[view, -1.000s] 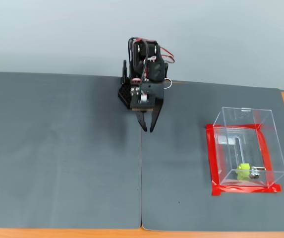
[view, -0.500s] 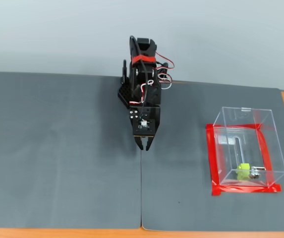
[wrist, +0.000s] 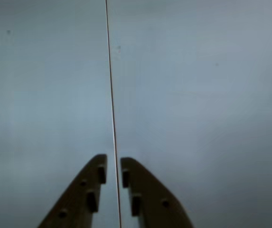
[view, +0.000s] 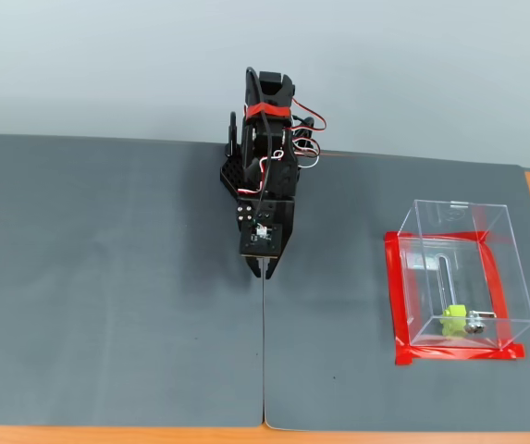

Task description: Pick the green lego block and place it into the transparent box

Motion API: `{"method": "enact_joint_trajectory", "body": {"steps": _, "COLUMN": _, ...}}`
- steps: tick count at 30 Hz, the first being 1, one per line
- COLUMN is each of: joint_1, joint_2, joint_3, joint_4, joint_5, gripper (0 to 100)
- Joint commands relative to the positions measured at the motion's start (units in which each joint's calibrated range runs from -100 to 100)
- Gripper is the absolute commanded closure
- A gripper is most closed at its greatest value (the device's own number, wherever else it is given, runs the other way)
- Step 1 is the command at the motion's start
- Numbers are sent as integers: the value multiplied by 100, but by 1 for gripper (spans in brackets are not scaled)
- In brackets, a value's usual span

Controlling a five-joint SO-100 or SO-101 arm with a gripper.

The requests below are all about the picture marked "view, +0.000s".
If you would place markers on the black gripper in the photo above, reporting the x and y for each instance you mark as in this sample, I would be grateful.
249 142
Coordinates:
289 231

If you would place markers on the green lego block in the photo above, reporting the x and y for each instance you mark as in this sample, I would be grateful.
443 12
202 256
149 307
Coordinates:
454 314

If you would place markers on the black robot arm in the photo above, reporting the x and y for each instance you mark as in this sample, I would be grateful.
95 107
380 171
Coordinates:
274 88

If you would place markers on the red tape wrap on arm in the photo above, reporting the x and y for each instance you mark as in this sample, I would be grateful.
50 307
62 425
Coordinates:
269 111

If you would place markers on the transparent acrylic box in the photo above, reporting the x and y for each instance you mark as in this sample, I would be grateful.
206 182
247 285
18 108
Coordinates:
431 277

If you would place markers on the silver metal box lock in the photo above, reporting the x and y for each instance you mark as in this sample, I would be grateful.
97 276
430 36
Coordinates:
475 326

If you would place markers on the red tape strip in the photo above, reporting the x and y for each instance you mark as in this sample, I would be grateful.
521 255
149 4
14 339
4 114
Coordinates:
493 277
396 296
454 356

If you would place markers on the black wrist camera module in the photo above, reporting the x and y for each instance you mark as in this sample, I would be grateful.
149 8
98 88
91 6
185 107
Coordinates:
260 240

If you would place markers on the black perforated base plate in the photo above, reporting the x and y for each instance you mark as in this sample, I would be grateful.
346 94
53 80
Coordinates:
230 178

